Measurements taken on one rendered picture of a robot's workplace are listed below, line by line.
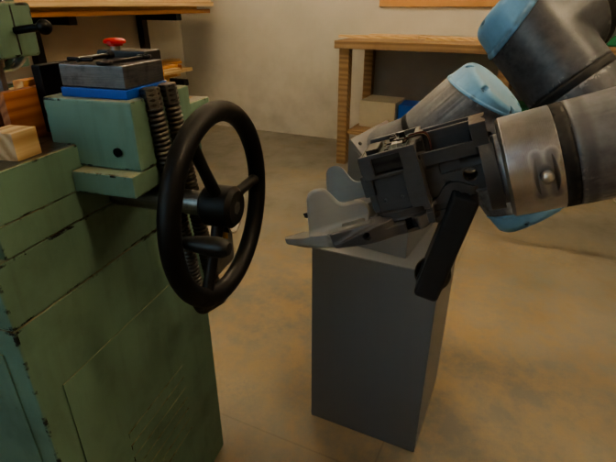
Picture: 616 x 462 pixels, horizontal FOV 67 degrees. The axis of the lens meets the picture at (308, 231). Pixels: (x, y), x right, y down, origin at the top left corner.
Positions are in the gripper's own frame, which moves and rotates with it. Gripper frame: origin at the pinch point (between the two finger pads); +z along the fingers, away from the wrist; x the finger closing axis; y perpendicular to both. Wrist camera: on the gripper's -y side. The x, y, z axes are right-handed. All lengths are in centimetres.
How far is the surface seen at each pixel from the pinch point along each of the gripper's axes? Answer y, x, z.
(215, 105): 15.2, -10.4, 10.8
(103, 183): 11.0, -3.4, 26.8
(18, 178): 15.3, 4.2, 30.4
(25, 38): 32, -13, 36
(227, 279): -9.0, -10.4, 20.1
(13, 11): 35, -12, 35
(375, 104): -28, -295, 50
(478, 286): -91, -135, -4
